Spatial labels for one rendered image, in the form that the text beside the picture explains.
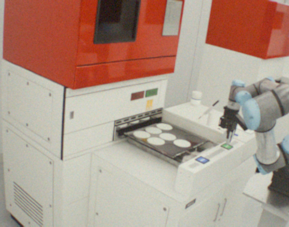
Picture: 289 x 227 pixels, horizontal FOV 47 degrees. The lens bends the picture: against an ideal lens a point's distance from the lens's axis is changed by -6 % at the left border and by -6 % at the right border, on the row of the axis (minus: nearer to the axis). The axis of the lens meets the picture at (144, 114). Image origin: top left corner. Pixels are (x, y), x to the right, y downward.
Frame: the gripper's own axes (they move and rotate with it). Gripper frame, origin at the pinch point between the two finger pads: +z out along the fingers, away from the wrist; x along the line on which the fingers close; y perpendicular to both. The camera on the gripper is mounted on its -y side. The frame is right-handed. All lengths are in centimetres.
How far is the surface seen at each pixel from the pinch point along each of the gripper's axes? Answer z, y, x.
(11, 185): 63, 118, 66
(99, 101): -13, 58, 43
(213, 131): 3.1, 18.5, -15.2
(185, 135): 8.5, 31.7, -5.2
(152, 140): 8.5, 38.7, 17.6
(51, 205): 51, 69, 66
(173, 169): 16.5, 17.9, 22.8
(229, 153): 2.6, -4.0, 5.7
